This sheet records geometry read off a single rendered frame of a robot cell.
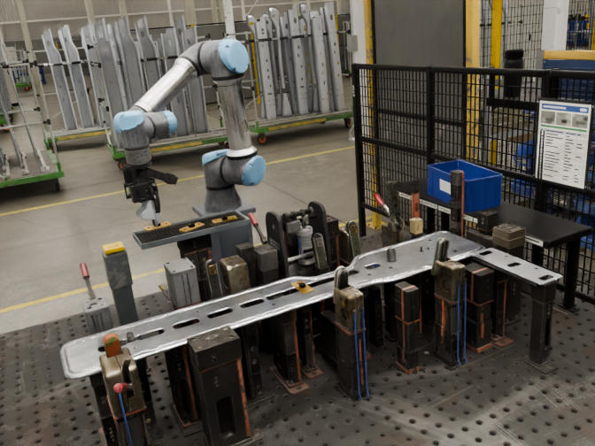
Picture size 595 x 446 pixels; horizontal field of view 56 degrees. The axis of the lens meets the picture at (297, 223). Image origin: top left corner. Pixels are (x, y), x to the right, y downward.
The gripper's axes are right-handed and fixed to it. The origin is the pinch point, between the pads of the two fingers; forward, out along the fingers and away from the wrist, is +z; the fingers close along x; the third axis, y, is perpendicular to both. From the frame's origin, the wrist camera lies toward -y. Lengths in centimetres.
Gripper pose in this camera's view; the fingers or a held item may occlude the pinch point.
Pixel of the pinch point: (157, 221)
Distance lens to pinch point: 185.9
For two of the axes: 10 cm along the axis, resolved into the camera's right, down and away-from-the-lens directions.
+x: 5.8, 2.2, -7.8
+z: 0.8, 9.4, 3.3
